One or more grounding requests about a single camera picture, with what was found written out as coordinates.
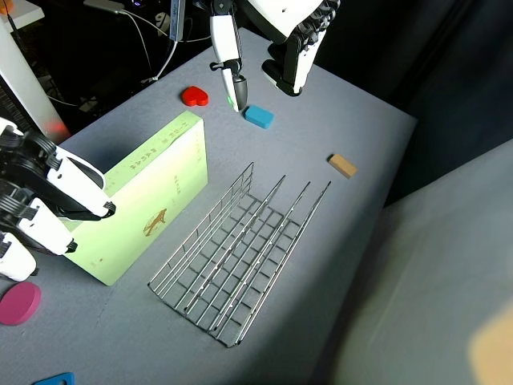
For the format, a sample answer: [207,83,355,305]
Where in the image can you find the white cable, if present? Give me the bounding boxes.
[119,7,180,85]

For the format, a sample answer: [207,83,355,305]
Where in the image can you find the grey table cloth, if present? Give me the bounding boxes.
[0,26,418,385]

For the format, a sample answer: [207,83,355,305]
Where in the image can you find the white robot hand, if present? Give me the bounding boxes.
[209,0,342,114]
[0,115,118,282]

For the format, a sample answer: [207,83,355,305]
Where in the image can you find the white post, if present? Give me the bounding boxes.
[0,15,71,142]

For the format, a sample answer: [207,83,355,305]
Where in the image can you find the blue block with holes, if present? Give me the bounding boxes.
[33,371,76,385]

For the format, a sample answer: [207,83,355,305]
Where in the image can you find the pale green hardcover book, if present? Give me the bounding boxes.
[63,111,209,287]

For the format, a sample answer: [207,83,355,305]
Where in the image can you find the magenta round disc block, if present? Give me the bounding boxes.
[0,281,42,326]

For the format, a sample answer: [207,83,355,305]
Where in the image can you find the metal wire rack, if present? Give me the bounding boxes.
[147,161,333,348]

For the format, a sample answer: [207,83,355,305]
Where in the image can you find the blue rounded rectangular block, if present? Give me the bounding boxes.
[243,104,276,131]

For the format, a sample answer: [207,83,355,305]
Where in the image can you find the tan wooden block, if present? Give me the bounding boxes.
[328,153,358,179]

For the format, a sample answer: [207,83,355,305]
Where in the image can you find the red heart block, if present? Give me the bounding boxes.
[180,85,210,107]

